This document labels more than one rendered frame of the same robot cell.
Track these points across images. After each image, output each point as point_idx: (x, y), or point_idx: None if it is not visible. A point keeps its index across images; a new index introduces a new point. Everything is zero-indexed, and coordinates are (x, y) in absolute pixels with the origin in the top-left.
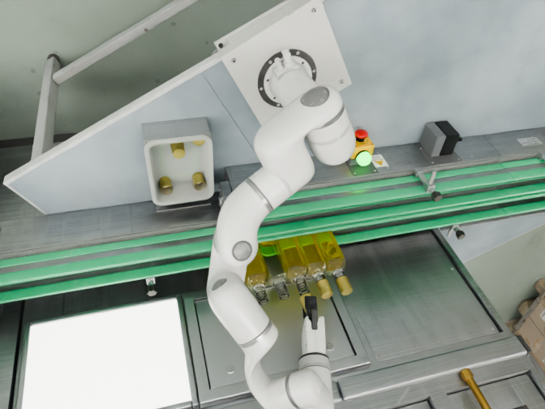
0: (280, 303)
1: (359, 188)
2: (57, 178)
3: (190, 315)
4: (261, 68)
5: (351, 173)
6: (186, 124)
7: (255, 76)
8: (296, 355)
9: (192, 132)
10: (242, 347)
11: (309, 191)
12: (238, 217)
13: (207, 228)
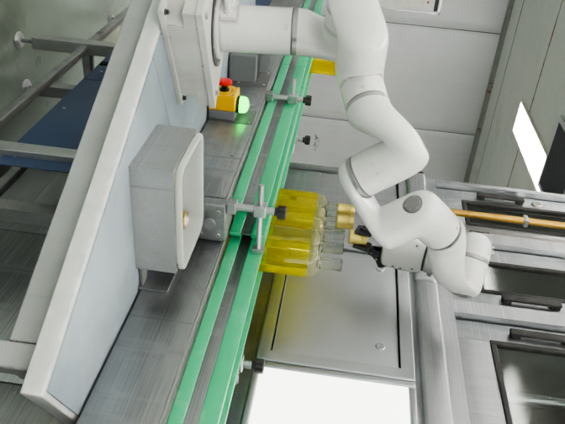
0: (310, 283)
1: (266, 131)
2: (82, 330)
3: (293, 358)
4: (211, 19)
5: (245, 124)
6: (162, 138)
7: (210, 32)
8: (380, 294)
9: (185, 138)
10: (456, 242)
11: (248, 157)
12: (403, 119)
13: (221, 263)
